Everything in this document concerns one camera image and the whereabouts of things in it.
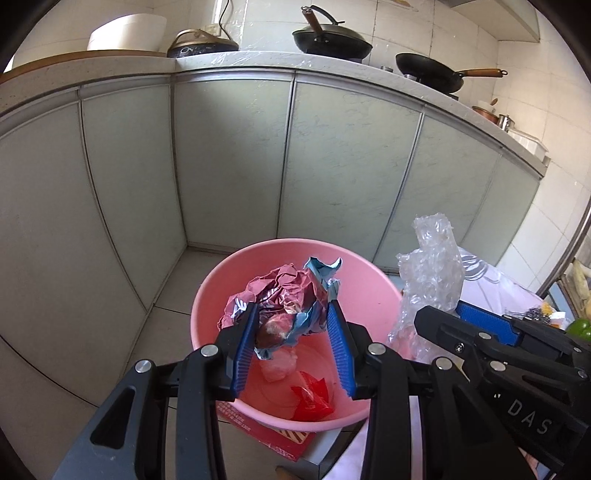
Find clear bubble wrap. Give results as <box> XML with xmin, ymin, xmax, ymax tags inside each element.
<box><xmin>388</xmin><ymin>213</ymin><xmax>465</xmax><ymax>363</ymax></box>

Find red white plastic bag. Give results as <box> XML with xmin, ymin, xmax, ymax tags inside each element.
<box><xmin>290</xmin><ymin>371</ymin><xmax>335</xmax><ymax>422</ymax></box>

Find pink blue wrapper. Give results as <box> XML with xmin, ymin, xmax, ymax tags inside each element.
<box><xmin>217</xmin><ymin>257</ymin><xmax>342</xmax><ymax>360</ymax></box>

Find steel wool scrubber ball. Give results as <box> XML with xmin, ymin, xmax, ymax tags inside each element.
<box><xmin>517</xmin><ymin>303</ymin><xmax>554</xmax><ymax>324</ymax></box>

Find grey kitchen cabinet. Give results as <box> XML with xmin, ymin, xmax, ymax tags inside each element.
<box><xmin>0</xmin><ymin>50</ymin><xmax>551</xmax><ymax>480</ymax></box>

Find floral white tablecloth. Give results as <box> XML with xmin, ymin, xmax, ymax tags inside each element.
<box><xmin>325</xmin><ymin>248</ymin><xmax>543</xmax><ymax>480</ymax></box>

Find metal shelf rack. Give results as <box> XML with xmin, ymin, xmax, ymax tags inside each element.
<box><xmin>536</xmin><ymin>201</ymin><xmax>590</xmax><ymax>320</ymax></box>

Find green bell pepper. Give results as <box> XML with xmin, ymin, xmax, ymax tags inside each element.
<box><xmin>566</xmin><ymin>318</ymin><xmax>591</xmax><ymax>342</ymax></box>

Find red cardboard under bucket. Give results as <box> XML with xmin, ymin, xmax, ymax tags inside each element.
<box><xmin>216</xmin><ymin>402</ymin><xmax>315</xmax><ymax>462</ymax></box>

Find pink plastic bucket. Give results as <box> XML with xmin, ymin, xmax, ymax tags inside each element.
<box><xmin>190</xmin><ymin>238</ymin><xmax>402</xmax><ymax>432</ymax></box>

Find white rectangular container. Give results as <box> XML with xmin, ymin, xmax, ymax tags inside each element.
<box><xmin>508</xmin><ymin>129</ymin><xmax>548</xmax><ymax>161</ymax></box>

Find small steel pot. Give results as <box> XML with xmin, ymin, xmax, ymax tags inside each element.
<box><xmin>497</xmin><ymin>114</ymin><xmax>515</xmax><ymax>132</ymax></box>

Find copper pot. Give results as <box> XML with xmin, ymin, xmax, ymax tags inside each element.
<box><xmin>472</xmin><ymin>106</ymin><xmax>499</xmax><ymax>125</ymax></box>

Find black wok with lid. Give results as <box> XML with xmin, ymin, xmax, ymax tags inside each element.
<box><xmin>293</xmin><ymin>5</ymin><xmax>373</xmax><ymax>63</ymax></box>

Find white round basin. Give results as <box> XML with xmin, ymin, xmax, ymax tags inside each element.
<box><xmin>87</xmin><ymin>13</ymin><xmax>167</xmax><ymax>52</ymax></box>

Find black wok wooden handle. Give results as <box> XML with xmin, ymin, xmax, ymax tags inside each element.
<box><xmin>396</xmin><ymin>53</ymin><xmax>508</xmax><ymax>94</ymax></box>

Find black power cable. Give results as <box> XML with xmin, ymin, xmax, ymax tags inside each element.
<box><xmin>216</xmin><ymin>0</ymin><xmax>235</xmax><ymax>40</ymax></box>

